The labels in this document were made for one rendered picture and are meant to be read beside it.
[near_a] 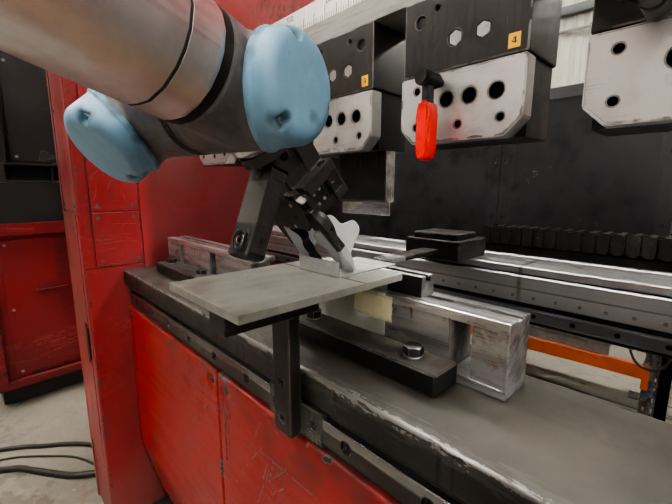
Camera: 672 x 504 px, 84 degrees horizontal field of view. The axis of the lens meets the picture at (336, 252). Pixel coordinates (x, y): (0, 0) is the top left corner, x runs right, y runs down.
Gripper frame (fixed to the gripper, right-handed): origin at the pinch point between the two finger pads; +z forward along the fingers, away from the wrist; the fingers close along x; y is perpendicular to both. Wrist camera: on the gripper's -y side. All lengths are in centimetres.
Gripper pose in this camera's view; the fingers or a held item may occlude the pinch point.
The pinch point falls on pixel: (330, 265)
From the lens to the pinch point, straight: 55.4
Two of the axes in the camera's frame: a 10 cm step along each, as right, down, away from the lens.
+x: -7.1, -1.2, 7.0
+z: 4.5, 6.8, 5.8
